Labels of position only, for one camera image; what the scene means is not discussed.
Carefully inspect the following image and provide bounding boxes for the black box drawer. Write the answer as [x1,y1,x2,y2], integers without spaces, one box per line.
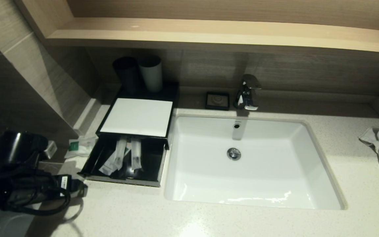
[79,133,169,188]

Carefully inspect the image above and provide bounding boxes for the light wooden shelf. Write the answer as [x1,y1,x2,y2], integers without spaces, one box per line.
[13,0,379,56]

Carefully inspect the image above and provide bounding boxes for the clear toothbrush packet green label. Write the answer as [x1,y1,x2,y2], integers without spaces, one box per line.
[130,137,143,171]

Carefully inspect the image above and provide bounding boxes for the black square soap dish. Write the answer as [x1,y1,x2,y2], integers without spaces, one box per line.
[205,92,230,111]

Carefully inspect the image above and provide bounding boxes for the black plastic cup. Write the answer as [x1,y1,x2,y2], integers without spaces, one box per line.
[113,57,141,96]

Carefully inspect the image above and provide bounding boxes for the black cup tray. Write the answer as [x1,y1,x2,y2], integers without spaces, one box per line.
[120,81,180,101]

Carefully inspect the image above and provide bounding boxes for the smooth black arm cable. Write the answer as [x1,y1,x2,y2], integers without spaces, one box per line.
[5,193,72,217]

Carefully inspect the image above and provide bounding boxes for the chrome drain stopper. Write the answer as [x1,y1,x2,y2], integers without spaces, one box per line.
[227,148,241,161]

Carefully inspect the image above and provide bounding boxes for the white ceramic sink basin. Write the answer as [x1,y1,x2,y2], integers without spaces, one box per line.
[164,114,347,210]

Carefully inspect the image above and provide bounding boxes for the grey plastic cup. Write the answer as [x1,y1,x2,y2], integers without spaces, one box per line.
[139,57,163,92]

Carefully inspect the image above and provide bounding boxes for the black box with white top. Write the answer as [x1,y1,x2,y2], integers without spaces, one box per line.
[97,95,178,142]

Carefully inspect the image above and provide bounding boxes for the chrome faucet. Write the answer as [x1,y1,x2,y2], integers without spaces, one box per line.
[234,74,262,111]

